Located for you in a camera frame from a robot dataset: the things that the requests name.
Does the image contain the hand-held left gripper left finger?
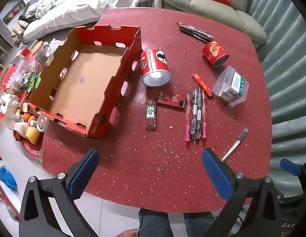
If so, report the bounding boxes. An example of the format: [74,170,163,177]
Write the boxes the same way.
[18,148,100,237]

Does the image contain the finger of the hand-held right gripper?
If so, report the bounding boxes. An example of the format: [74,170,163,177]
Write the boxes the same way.
[280,158,306,193]

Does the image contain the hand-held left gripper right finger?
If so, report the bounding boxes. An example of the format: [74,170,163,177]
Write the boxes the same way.
[202,149,283,237]

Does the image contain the silver metal pen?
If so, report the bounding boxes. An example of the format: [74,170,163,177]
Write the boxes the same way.
[221,128,249,162]

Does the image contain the red gel pen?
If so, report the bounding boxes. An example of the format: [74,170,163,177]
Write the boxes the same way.
[185,91,192,150]
[201,91,208,147]

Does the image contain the red rectangular card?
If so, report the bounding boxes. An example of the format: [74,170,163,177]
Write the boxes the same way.
[158,92,187,109]

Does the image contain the clear plastic container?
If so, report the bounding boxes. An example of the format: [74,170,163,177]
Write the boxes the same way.
[212,66,250,107]

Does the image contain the red cardboard tray box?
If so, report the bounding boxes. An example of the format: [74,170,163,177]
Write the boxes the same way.
[28,25,142,140]

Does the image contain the small red chip can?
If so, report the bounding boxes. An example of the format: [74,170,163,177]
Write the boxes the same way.
[202,41,229,68]

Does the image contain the large red snack can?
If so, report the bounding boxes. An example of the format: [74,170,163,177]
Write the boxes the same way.
[140,49,172,88]

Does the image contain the person's left hand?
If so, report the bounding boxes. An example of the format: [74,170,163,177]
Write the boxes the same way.
[116,228,141,237]

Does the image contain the person's right leg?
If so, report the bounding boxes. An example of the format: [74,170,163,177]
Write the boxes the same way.
[184,212,215,237]

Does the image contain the person's leg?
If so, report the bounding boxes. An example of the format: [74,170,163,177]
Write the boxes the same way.
[184,212,215,237]
[139,209,174,237]

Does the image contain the yellow foam-netted fruit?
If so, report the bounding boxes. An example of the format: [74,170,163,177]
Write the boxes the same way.
[26,126,41,145]

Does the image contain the round tin with clear lid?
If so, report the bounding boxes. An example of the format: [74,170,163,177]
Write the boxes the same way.
[36,116,49,132]

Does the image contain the blue plastic bag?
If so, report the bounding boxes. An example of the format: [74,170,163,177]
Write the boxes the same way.
[0,167,17,190]

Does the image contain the white foam-netted fruit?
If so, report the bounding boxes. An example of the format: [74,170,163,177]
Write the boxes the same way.
[14,121,28,135]

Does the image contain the person's left leg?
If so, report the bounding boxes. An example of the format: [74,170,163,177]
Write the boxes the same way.
[139,209,174,237]

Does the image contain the white cat figurine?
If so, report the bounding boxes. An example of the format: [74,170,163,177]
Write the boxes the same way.
[0,94,20,119]

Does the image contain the green snack bag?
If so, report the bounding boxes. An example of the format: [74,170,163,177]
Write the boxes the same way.
[21,70,42,92]

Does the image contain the teal ribbed curtain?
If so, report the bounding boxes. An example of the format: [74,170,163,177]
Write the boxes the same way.
[247,0,306,168]

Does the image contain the clear plastic snack bag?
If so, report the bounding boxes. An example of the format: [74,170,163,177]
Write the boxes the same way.
[16,54,45,79]

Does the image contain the white plastic bag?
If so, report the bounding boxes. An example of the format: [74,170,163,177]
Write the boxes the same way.
[48,38,67,57]

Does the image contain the glass jar with wooden lid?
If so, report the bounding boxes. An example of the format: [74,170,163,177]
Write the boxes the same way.
[32,41,47,62]

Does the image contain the dark marker pens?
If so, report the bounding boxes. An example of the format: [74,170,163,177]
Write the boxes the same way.
[176,23,215,39]

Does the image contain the beige jacket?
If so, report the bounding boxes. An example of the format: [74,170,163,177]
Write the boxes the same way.
[11,20,30,42]

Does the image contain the pile of grey clothes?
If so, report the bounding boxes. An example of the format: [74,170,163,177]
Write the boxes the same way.
[26,0,66,20]

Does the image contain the white blanket covered sofa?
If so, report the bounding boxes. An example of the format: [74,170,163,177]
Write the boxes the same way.
[22,0,163,42]

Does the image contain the grey-green leather armchair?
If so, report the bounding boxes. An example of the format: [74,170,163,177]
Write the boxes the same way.
[161,0,267,47]

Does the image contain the framed wall picture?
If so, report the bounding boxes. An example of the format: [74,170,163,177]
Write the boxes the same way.
[2,4,26,25]

